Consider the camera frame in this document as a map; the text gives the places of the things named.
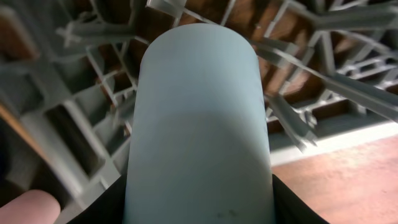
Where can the blue cup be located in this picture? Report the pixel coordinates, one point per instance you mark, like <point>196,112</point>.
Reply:
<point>199,146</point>

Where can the pink cup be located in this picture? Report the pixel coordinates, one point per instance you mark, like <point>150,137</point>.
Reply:
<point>32,207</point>

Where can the grey plastic dishwasher rack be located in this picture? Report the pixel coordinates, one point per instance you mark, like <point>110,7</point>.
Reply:
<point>70,71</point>

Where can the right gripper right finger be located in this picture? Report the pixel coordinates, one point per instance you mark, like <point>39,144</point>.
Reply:
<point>289,208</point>

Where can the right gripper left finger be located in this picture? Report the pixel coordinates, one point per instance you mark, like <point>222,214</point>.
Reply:
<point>108,208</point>

